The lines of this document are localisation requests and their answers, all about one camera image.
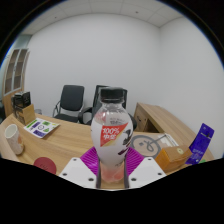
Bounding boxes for wooden side desk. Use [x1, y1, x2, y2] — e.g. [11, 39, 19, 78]
[133, 102, 201, 143]

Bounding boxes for white paper cup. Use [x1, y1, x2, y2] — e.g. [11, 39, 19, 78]
[4, 123, 25, 156]

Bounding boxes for white sticker sheet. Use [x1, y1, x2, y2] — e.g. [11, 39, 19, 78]
[23, 117, 61, 139]

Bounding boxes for orange cardboard box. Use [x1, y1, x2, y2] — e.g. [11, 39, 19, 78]
[154, 144, 193, 173]

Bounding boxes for purple packet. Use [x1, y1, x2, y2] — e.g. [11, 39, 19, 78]
[185, 122, 215, 166]

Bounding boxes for flat round red coaster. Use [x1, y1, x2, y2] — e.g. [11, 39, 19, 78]
[33, 156, 58, 175]

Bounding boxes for brown and gold box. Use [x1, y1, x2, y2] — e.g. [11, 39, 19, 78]
[13, 103, 37, 126]

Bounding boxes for black mesh armchair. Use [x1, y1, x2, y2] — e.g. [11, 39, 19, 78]
[78, 84, 138, 130]

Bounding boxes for wooden shelf cabinet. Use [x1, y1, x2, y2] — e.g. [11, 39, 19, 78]
[1, 48, 31, 118]

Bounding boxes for black gift box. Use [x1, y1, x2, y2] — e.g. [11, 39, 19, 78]
[12, 91, 32, 109]

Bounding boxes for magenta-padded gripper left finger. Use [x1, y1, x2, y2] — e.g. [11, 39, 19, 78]
[58, 147, 101, 189]

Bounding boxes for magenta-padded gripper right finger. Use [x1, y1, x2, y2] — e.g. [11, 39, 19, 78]
[123, 147, 167, 190]

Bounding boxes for black office chair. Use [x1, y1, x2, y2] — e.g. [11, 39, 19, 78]
[52, 84, 86, 124]

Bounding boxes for white bag with circle print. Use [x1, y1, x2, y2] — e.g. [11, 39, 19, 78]
[129, 133, 179, 159]

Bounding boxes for clear bottle with pink drink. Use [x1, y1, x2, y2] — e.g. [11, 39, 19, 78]
[90, 87, 134, 184]

